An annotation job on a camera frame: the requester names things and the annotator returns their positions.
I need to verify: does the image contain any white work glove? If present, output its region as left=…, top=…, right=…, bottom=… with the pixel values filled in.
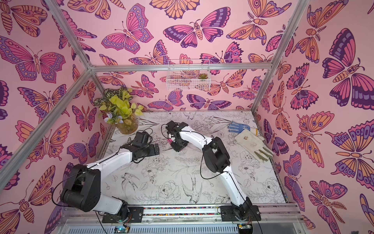
left=235, top=129, right=273, bottom=162

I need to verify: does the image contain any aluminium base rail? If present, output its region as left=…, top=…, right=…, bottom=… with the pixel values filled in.
left=54, top=204, right=309, bottom=234

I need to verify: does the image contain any white wire basket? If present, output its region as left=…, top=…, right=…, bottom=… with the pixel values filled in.
left=165, top=58, right=211, bottom=91

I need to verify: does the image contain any blue work glove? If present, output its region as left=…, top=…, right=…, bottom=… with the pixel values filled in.
left=228, top=122, right=251, bottom=134

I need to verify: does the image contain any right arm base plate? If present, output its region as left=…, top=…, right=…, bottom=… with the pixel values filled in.
left=219, top=205, right=262, bottom=222

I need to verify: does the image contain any potted green plant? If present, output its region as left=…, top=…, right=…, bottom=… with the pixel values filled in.
left=93, top=87, right=145, bottom=135

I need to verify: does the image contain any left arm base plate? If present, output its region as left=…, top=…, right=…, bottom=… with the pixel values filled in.
left=102, top=207, right=144, bottom=223

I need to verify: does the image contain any small succulent in basket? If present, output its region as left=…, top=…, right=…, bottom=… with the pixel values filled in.
left=198, top=74, right=208, bottom=80

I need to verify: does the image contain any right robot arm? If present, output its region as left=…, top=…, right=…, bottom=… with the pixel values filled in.
left=165, top=121, right=253, bottom=220

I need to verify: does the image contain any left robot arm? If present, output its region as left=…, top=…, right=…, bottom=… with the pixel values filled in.
left=60, top=131, right=160, bottom=220

